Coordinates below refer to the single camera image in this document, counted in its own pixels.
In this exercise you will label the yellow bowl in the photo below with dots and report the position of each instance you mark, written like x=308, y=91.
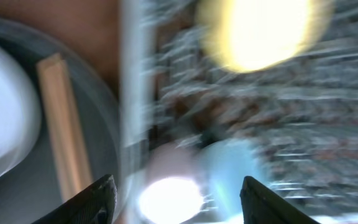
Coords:
x=244, y=36

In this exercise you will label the grey dishwasher rack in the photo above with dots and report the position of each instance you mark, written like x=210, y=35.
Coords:
x=302, y=113

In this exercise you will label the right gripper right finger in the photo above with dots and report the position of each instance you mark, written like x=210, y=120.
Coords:
x=260, y=205

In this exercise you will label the pink cup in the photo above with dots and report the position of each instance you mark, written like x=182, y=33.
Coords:
x=172, y=191

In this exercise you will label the grey plate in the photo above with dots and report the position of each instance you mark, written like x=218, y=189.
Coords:
x=20, y=113

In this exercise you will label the blue cup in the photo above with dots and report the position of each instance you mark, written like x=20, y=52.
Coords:
x=226, y=163

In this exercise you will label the round black serving tray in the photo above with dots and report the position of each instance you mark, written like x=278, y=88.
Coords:
x=31, y=190

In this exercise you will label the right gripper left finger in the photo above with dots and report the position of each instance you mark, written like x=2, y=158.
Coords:
x=93, y=205

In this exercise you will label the wooden chopstick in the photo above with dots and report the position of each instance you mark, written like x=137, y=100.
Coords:
x=76, y=140
x=54, y=88

